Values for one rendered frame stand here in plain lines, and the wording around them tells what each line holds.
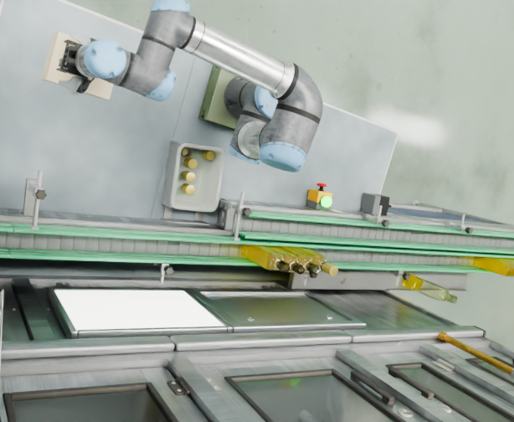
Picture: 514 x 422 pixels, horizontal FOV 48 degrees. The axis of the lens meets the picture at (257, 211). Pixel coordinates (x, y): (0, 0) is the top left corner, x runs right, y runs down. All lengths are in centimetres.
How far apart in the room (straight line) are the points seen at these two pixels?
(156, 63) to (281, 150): 37
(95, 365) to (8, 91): 90
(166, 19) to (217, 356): 80
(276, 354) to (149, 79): 77
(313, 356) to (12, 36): 126
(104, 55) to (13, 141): 75
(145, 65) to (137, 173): 78
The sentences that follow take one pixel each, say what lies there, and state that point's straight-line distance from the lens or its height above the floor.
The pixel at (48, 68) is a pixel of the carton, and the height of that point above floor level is 113.
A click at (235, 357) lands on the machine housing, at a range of 151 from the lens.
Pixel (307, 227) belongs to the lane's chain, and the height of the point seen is 88.
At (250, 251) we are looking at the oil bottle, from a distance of 199.
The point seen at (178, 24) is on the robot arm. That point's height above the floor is 144.
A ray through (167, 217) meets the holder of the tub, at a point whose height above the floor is 76.
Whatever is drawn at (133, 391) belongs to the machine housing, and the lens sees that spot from 131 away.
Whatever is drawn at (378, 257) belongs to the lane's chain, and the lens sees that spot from 243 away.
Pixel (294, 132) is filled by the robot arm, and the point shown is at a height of 145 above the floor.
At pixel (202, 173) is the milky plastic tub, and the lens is 206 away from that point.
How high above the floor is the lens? 264
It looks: 59 degrees down
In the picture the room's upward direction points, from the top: 112 degrees clockwise
